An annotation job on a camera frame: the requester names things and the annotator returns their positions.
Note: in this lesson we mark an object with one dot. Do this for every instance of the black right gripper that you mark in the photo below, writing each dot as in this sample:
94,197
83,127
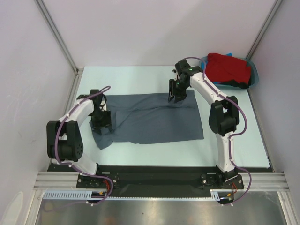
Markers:
172,91

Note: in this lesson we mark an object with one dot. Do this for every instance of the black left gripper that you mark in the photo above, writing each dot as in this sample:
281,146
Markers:
107,123

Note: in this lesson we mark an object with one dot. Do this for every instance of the grey blue t shirt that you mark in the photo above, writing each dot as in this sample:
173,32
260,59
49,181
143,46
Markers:
150,119

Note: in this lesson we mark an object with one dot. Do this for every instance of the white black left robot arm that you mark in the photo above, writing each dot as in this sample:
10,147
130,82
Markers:
64,140

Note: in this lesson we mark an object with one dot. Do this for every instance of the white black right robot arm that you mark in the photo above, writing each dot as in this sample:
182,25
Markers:
223,117

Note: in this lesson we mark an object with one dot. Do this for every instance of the red t shirt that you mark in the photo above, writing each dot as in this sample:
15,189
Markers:
222,68

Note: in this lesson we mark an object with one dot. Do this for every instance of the black t shirt in basket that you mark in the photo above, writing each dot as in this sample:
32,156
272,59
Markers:
249,68

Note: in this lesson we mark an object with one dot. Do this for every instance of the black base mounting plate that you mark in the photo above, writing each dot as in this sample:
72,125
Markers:
159,181

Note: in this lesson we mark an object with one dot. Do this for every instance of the blue plastic basket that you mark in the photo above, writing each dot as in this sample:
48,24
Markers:
253,81

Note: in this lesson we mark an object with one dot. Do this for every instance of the aluminium front frame rail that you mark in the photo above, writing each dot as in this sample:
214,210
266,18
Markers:
261,181

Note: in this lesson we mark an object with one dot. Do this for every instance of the left aluminium corner post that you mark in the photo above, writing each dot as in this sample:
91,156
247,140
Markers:
56,34

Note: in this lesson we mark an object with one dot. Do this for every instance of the aluminium corner post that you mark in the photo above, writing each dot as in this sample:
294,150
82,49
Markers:
263,30
56,34

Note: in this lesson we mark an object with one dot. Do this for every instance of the slotted grey cable duct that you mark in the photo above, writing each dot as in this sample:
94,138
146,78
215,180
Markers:
96,196

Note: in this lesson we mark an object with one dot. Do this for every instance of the right aluminium corner post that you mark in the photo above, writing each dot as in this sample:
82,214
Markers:
263,30

